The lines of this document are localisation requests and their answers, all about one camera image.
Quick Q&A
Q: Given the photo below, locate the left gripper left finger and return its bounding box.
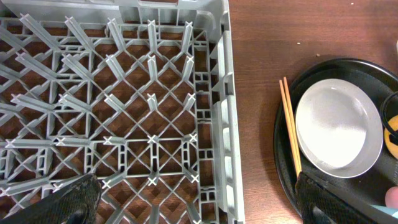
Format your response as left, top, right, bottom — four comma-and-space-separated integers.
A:
1, 174, 101, 224

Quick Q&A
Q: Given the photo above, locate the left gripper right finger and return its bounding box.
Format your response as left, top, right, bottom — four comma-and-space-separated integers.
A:
295, 172, 397, 223

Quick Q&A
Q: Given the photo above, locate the wooden chopstick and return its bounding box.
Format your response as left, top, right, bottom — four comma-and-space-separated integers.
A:
283, 77, 302, 173
279, 79, 300, 177

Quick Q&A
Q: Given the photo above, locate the grey round plate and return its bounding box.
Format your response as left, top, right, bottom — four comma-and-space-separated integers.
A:
295, 78, 384, 179

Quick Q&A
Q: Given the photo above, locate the yellow bowl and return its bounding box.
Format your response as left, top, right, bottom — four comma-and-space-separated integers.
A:
384, 115, 398, 159

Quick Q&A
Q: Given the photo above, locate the grey plastic dishwasher rack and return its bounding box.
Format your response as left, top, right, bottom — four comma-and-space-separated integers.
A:
1, 0, 245, 223

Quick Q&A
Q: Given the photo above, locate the pink cup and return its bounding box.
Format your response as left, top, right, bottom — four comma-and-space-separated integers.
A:
385, 186, 398, 209

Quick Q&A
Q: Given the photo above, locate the blue cup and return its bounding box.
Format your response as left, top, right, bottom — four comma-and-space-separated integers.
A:
372, 205, 398, 218

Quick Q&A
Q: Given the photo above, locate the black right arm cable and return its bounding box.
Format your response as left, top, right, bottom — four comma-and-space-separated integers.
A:
379, 91, 398, 139

